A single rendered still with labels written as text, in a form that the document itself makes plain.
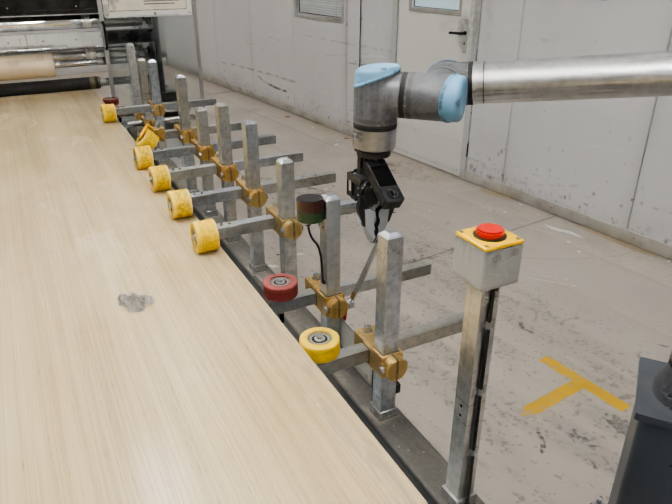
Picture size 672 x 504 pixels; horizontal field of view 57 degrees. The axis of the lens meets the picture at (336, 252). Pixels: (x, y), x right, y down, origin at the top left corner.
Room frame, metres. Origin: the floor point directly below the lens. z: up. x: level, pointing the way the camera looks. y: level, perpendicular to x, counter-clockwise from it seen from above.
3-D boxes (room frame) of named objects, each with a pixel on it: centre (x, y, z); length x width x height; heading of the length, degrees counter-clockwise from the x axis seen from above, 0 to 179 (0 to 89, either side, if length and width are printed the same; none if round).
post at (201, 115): (2.15, 0.47, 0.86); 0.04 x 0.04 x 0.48; 27
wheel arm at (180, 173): (1.98, 0.34, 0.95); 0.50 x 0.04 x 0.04; 117
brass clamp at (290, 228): (1.50, 0.14, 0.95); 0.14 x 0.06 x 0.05; 27
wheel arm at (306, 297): (1.33, -0.05, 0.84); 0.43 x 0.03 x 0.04; 117
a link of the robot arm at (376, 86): (1.25, -0.08, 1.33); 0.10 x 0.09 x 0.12; 75
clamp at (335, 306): (1.28, 0.03, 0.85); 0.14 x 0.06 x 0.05; 27
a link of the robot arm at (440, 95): (1.23, -0.19, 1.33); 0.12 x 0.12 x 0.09; 75
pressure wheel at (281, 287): (1.24, 0.13, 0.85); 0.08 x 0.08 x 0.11
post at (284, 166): (1.48, 0.13, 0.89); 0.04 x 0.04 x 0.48; 27
